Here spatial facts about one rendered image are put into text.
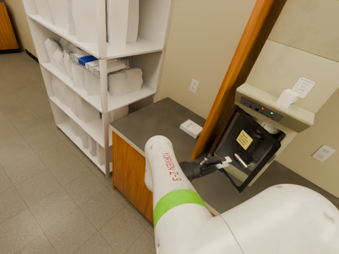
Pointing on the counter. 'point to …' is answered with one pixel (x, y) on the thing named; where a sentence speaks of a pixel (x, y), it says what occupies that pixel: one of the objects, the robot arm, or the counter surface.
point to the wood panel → (239, 67)
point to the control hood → (301, 120)
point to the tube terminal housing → (316, 65)
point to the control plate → (261, 109)
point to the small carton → (288, 98)
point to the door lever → (243, 162)
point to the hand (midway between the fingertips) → (223, 162)
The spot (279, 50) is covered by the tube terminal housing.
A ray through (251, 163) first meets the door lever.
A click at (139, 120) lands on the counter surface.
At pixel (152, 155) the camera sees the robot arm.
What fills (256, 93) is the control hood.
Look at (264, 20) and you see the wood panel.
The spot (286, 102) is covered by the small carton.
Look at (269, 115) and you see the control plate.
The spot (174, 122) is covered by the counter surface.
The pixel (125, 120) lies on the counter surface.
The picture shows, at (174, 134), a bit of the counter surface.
